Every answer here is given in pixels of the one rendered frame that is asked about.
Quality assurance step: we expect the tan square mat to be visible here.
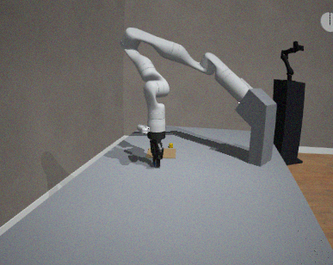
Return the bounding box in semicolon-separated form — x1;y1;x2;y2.
146;148;176;158

